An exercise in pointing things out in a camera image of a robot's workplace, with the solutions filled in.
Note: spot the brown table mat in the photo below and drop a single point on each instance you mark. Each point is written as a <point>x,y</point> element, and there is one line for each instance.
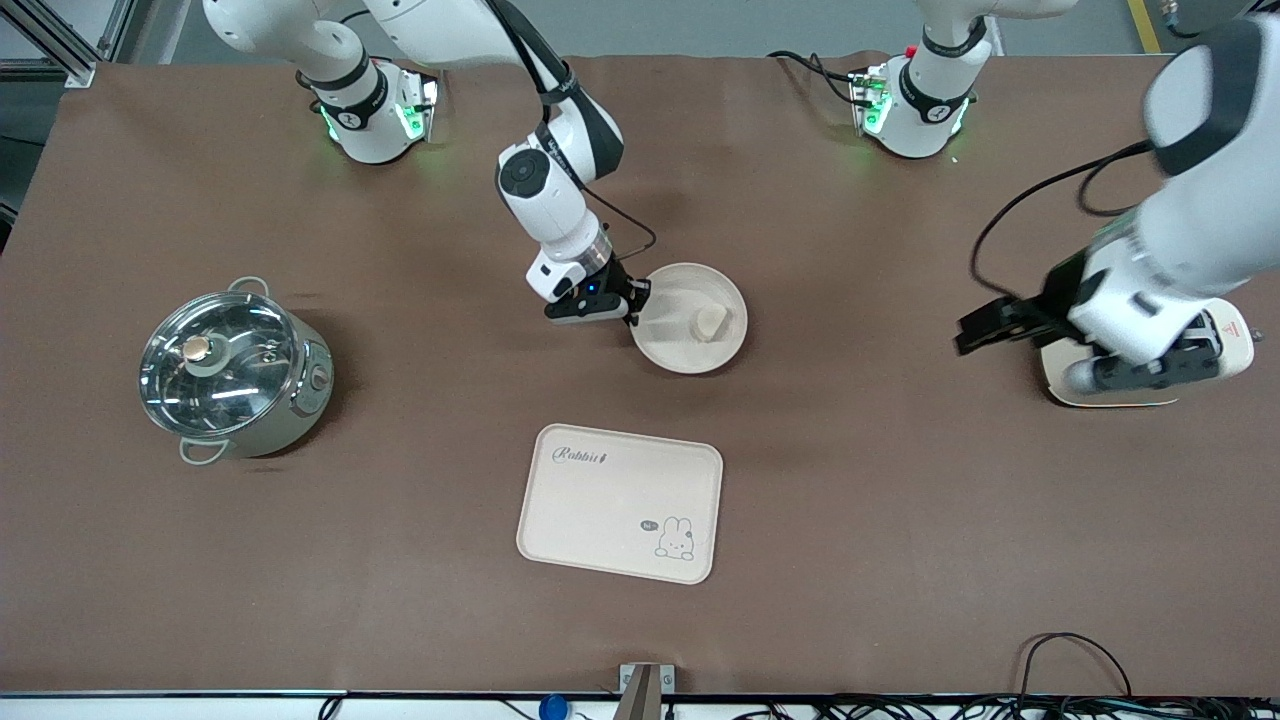
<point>850,500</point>

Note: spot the aluminium frame profile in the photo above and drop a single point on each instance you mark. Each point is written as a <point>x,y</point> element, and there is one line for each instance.
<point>60,45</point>

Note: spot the white steamed bun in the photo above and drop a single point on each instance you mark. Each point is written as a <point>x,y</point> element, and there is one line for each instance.
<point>711,323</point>

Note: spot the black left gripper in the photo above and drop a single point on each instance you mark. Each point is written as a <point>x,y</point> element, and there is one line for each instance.
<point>1058,291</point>

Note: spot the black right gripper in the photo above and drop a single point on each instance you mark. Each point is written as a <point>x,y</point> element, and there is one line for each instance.
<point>617,279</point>

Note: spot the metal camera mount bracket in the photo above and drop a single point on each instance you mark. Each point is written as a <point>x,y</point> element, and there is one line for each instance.
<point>645,690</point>

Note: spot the blue round cap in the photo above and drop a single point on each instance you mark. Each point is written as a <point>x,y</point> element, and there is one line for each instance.
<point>553,708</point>

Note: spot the glass pot lid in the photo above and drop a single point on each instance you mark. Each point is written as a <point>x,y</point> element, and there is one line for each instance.
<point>225,390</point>

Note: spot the beige rabbit print tray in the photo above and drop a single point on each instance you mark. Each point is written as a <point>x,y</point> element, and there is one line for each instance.
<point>600,510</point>

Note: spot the steel electric cooking pot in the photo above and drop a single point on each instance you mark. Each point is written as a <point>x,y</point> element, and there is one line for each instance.
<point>300,400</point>

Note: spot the beige round plate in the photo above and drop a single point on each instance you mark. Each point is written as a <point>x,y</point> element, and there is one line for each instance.
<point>680,350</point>

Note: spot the cream two-slot toaster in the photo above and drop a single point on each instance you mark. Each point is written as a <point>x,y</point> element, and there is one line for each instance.
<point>1235,345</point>

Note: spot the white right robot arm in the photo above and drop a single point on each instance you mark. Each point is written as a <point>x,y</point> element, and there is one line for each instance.
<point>545,195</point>

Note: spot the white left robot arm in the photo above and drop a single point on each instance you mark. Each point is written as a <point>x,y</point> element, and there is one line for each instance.
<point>1190,230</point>

